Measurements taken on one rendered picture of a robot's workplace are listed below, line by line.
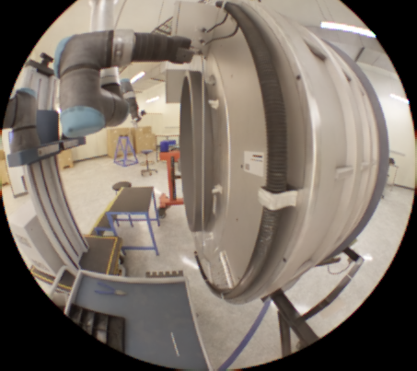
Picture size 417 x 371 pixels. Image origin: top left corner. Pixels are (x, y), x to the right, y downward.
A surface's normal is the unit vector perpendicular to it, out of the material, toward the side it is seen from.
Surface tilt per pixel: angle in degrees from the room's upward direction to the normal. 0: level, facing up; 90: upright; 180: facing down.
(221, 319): 0
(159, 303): 0
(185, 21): 132
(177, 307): 0
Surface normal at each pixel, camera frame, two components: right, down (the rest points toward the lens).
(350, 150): -0.72, 0.08
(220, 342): 0.01, -0.97
